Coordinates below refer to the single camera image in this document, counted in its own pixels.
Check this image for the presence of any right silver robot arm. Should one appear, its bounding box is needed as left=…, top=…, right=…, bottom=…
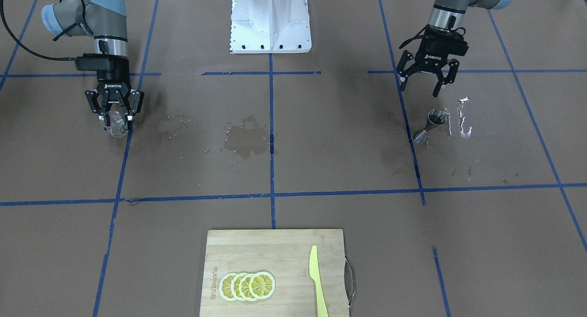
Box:
left=41, top=0, right=144, bottom=121

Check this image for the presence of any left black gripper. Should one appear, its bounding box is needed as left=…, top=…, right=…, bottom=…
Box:
left=396, top=26, right=468, bottom=98

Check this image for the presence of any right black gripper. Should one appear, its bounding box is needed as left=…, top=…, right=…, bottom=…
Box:
left=76, top=54, right=144, bottom=121

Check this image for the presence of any lemon slice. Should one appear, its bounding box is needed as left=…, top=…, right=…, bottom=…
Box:
left=249, top=271, right=276, bottom=300
left=238, top=273, right=256, bottom=301
left=220, top=273, right=237, bottom=302
left=229, top=273, right=246, bottom=301

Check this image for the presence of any yellow plastic knife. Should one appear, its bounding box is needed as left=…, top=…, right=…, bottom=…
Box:
left=309, top=245, right=329, bottom=317

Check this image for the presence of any steel jigger measuring cup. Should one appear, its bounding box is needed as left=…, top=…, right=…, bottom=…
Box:
left=413, top=109, right=448, bottom=144

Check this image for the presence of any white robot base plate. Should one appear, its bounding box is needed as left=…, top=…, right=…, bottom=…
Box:
left=229, top=0, right=312, bottom=54

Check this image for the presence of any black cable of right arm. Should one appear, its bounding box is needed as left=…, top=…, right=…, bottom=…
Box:
left=0, top=0, right=99, bottom=61

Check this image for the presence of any clear glass shaker cup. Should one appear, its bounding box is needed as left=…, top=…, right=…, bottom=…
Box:
left=98, top=110, right=128, bottom=139

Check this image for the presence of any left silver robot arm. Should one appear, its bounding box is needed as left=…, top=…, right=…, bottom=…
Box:
left=396, top=0, right=512, bottom=97

